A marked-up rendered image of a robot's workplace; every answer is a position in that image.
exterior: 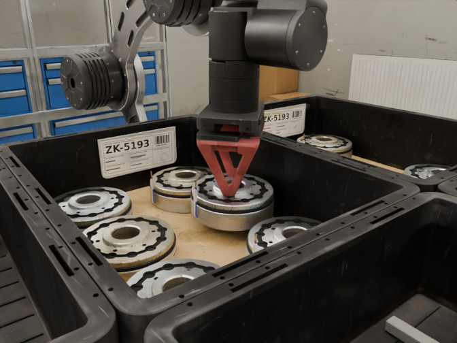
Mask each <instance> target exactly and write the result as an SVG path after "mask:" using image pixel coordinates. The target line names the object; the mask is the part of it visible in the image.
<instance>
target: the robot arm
mask: <svg viewBox="0 0 457 343"><path fill-rule="evenodd" d="M327 9H328V6H327V2H326V1H325V0H233V1H222V4H221V6H220V7H211V11H209V58H211V59H212V60H211V61H209V104H208V105H207V106H206V107H205V108H204V109H203V110H202V111H201V112H200V114H199V115H198V116H197V129H200V130H199V131H198V132H197V146H198V148H199V150H200V151H201V154H202V155H203V157H204V159H205V160H206V162H207V164H208V166H209V168H210V169H211V172H212V174H213V175H214V178H215V179H216V182H217V184H218V186H219V188H220V190H221V193H222V194H223V195H224V196H232V197H233V196H235V194H236V192H237V190H238V188H239V186H240V184H241V181H242V180H243V177H244V176H245V174H246V172H247V170H248V168H249V165H250V163H251V161H252V159H253V157H254V155H255V153H256V151H257V149H258V146H259V144H260V139H259V138H260V136H261V133H262V132H263V129H264V127H265V118H264V114H265V101H261V100H258V99H259V84H260V65H264V66H270V67H279V68H284V69H294V70H299V71H311V70H312V69H314V68H315V67H316V66H317V65H318V64H319V62H320V61H321V60H322V57H323V55H324V52H325V50H326V45H327V40H328V26H327V22H326V13H327ZM240 135H242V136H248V137H250V138H240ZM214 150H218V152H219V153H220V157H221V159H222V162H223V164H224V168H225V170H226V173H227V175H228V177H234V178H233V181H232V182H231V184H228V183H227V182H226V179H225V177H224V174H223V173H222V170H221V167H220V164H219V162H218V160H217V158H216V155H215V152H214ZM229 151H230V152H238V154H242V155H243V156H242V158H241V160H240V162H239V164H238V167H237V168H234V167H233V164H232V161H231V158H230V154H229Z"/></svg>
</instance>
